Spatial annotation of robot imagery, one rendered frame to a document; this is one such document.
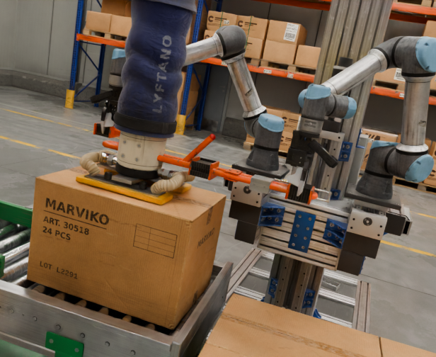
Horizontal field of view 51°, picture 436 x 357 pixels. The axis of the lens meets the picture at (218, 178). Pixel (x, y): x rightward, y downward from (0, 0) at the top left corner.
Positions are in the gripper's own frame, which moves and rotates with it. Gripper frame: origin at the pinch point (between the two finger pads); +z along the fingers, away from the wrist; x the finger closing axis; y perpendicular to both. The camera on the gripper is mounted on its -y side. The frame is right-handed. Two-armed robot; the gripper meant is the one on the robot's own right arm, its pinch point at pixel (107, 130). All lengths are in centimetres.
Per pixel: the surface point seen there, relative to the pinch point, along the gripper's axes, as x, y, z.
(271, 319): -17, 90, 53
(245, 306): -13, 79, 53
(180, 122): 682, -225, 85
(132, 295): -46, 44, 45
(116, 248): -46, 35, 30
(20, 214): -8, -35, 48
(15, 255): -31, -17, 55
